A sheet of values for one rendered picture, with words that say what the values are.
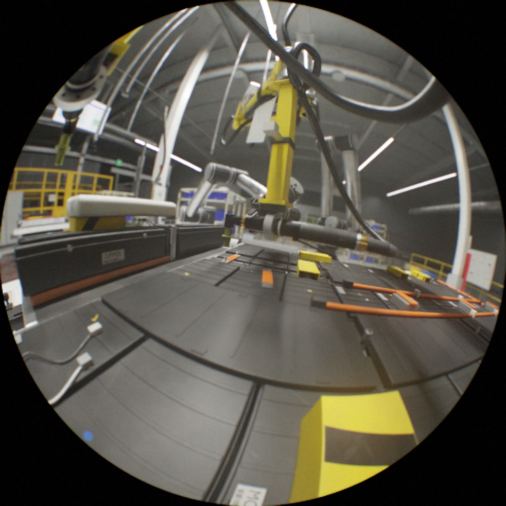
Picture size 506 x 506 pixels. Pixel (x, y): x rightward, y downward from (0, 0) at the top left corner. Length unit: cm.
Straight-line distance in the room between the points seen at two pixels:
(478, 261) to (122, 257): 870
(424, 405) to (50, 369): 39
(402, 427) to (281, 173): 51
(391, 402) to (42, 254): 47
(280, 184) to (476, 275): 829
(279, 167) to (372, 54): 1036
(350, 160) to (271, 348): 142
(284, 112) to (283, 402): 64
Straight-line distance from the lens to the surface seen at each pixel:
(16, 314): 69
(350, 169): 148
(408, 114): 29
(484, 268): 833
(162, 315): 25
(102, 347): 23
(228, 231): 56
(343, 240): 43
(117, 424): 17
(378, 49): 1057
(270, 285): 40
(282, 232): 46
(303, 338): 24
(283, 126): 56
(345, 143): 150
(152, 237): 50
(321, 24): 984
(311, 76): 44
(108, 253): 42
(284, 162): 49
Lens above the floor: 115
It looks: 11 degrees down
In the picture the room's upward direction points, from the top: 8 degrees clockwise
